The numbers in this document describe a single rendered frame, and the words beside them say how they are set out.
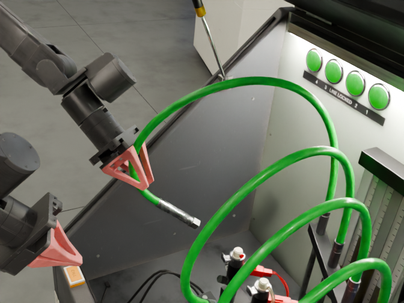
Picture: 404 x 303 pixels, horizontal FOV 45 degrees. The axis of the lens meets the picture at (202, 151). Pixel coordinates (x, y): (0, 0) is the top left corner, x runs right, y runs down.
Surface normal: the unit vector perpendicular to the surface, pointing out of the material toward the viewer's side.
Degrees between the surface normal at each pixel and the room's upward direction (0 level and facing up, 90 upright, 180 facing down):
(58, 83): 67
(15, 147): 45
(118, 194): 90
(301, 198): 90
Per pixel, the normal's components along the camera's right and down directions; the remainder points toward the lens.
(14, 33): -0.16, 0.00
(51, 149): 0.09, -0.84
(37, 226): -0.63, -0.55
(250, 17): 0.24, 0.53
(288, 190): -0.87, 0.19
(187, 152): 0.48, 0.50
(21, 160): 0.76, -0.59
